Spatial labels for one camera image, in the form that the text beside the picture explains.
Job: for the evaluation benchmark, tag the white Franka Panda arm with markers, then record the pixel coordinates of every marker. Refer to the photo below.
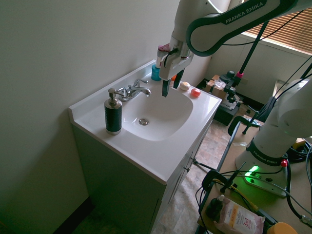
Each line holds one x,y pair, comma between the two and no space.
265,114

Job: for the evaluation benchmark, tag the cardboard box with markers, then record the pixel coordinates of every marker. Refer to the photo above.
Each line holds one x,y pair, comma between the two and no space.
215,87

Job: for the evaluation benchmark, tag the white sink countertop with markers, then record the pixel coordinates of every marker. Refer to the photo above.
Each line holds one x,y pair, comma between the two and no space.
146,119

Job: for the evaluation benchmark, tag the black camera stand pole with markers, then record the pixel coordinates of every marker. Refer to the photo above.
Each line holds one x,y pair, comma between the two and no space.
252,47

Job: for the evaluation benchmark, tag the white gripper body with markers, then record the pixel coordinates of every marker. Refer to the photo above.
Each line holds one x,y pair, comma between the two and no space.
172,65

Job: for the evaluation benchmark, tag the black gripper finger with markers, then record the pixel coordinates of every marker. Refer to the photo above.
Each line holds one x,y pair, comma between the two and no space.
165,88
178,79

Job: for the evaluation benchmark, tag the orange round lid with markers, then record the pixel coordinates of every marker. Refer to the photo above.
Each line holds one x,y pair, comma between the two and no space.
282,228

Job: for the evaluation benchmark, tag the blue plastic cup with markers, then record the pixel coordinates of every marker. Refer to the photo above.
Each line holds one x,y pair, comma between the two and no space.
155,73

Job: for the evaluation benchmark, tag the black ribbed soap dispenser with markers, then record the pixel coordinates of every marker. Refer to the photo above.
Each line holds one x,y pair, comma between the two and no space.
112,112

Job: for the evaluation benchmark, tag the white vanity cabinet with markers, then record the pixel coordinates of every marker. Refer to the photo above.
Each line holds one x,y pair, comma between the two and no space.
136,195

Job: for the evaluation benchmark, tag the chrome sink drain stopper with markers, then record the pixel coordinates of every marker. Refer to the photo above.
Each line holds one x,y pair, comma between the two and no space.
143,121

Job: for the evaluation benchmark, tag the red emergency stop button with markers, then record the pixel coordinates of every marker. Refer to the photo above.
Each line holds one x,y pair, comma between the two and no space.
283,163

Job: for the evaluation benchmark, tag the small dark dropper bottle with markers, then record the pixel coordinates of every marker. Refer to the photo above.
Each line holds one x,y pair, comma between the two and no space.
215,207

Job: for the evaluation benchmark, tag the black equipment case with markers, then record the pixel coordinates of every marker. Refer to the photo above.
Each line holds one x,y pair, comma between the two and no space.
226,109

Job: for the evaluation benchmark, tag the micellar wipes pack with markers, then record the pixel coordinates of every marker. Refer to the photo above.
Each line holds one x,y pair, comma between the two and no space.
237,217

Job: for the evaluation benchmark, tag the wooden window blinds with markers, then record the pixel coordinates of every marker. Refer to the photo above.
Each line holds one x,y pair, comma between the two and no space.
280,29

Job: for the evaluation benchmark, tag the black C-clamp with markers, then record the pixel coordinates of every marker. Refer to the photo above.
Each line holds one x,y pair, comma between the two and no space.
240,129
217,179

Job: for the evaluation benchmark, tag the white tube with pink cap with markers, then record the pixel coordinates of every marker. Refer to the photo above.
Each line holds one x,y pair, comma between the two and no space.
161,54

